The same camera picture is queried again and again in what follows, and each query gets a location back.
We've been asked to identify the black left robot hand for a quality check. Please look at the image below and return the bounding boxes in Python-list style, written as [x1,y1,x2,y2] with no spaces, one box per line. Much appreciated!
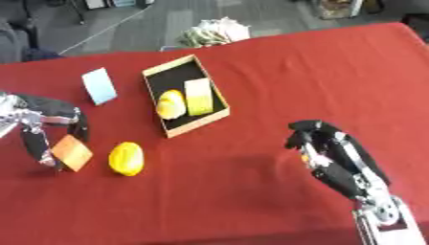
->
[10,93,93,171]

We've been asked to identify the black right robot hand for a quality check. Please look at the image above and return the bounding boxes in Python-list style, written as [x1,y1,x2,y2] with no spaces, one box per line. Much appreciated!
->
[282,120,393,201]

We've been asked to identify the orange block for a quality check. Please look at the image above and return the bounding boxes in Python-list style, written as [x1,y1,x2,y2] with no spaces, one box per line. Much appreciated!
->
[50,134,96,173]

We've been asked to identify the tan cardboard box black inside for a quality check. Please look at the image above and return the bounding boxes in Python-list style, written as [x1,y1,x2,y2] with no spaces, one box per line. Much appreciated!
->
[141,54,232,139]

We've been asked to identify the light blue block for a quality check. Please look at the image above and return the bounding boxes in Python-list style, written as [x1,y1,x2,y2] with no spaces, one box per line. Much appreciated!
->
[80,67,120,106]

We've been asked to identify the dark chair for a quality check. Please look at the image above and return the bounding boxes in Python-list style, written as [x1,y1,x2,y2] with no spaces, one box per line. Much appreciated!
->
[0,17,64,64]

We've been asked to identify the yellow toy lemon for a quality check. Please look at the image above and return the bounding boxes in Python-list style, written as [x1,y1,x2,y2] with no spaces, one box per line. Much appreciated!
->
[107,142,147,177]

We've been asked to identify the yellow soft toy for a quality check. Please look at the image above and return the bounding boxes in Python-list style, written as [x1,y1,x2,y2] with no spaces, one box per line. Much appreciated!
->
[154,89,188,121]

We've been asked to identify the yellow-green block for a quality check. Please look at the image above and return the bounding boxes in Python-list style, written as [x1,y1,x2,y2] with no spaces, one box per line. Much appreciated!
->
[182,78,216,117]

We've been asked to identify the crumpled patterned bag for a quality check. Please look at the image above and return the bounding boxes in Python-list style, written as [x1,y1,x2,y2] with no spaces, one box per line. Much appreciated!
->
[175,16,252,49]

